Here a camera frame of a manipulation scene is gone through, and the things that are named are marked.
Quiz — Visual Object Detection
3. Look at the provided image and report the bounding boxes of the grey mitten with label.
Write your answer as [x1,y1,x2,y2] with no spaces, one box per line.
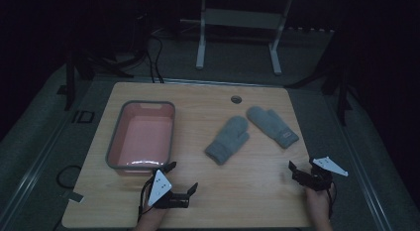
[246,105,300,150]

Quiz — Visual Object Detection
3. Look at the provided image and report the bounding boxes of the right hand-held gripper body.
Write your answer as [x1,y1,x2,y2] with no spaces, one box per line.
[292,156,350,192]

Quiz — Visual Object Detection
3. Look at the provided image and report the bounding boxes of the hand-held gripper black cable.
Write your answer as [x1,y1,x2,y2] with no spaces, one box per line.
[136,175,157,224]
[326,180,338,220]

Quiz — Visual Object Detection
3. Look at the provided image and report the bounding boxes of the black floor cables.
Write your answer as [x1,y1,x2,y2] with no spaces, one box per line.
[145,34,165,84]

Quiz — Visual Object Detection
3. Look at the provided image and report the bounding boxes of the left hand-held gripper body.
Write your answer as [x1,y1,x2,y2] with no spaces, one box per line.
[147,169,191,210]

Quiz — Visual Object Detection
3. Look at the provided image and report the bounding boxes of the pink bin with grey rim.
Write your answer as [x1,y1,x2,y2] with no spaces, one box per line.
[105,100,176,176]

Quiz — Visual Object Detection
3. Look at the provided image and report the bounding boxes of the white metal stand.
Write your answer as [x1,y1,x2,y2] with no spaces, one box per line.
[179,0,293,76]

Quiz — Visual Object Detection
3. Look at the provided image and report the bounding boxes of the plain grey mitten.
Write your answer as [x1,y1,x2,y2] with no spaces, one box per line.
[204,115,251,166]

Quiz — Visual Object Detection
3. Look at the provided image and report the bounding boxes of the black cable loop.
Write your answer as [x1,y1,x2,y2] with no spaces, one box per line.
[55,164,82,189]

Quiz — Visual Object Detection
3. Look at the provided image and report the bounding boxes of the person's right hand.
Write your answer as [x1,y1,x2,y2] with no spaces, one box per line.
[304,186,332,212]

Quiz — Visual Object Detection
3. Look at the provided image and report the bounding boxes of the left hand-held gripper black cable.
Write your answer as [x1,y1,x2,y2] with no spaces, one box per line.
[136,175,157,224]

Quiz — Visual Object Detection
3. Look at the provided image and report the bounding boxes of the right hand-held gripper black cable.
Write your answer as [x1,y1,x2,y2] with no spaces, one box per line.
[326,180,338,220]

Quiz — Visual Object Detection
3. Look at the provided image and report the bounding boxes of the black tripod stand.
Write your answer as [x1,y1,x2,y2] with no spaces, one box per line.
[285,29,361,127]
[62,12,150,112]

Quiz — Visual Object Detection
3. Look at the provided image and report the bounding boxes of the person's left hand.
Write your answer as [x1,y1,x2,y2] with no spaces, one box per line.
[141,204,167,224]

